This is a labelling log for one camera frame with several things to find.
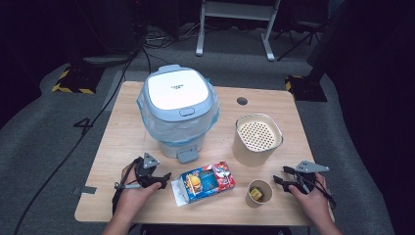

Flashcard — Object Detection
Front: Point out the colourful printed carton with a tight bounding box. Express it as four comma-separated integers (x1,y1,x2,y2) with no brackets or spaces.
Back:
170,161,237,208

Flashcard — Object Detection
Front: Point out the grey tape strip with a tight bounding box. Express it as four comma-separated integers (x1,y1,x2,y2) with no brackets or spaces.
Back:
71,185,98,197

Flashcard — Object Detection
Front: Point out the tangle of floor cables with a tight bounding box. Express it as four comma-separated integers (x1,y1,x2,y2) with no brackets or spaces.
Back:
140,21,204,51

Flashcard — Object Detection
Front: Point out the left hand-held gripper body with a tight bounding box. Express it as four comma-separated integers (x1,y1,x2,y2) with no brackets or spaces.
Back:
134,152,161,189

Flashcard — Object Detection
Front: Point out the white metal stand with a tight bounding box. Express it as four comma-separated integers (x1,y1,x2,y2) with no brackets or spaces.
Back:
195,0,282,63

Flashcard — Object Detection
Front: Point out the person's dark clothing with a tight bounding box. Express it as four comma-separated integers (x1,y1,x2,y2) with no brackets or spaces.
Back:
140,224,293,235

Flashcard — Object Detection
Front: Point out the person's left hand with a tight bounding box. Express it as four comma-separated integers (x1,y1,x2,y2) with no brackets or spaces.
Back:
114,163,162,218

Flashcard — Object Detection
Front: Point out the translucent blue bin liner bag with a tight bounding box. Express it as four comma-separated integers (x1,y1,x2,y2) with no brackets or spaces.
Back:
136,77,220,147

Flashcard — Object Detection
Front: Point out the dark tripod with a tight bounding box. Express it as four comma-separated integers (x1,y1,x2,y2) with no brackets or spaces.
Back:
276,19,329,63

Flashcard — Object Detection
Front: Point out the grey cable plug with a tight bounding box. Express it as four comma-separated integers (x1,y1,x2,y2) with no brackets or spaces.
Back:
114,183,142,191

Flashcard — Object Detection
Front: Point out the brown paper cup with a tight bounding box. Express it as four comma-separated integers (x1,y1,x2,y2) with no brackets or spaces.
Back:
245,178,273,210

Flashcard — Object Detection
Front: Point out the black base with striped tape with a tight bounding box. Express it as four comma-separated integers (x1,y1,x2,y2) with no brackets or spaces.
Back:
51,63,106,95
284,74,329,103

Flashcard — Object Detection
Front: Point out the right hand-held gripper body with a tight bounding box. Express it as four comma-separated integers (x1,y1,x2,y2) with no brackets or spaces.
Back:
289,160,331,195

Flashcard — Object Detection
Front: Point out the long black floor cable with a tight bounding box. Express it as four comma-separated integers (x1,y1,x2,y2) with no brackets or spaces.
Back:
12,48,142,235

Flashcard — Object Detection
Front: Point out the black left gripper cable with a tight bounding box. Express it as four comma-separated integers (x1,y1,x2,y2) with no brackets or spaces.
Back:
112,157,145,215

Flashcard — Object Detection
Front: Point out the person's right hand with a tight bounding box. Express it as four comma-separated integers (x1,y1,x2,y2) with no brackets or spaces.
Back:
288,172,331,223

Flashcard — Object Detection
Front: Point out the beige perforated cylindrical container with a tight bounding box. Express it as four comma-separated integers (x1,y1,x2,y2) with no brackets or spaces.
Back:
231,113,284,167

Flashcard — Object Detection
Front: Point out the small yellow packet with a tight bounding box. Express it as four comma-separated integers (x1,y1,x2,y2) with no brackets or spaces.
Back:
250,186,265,203

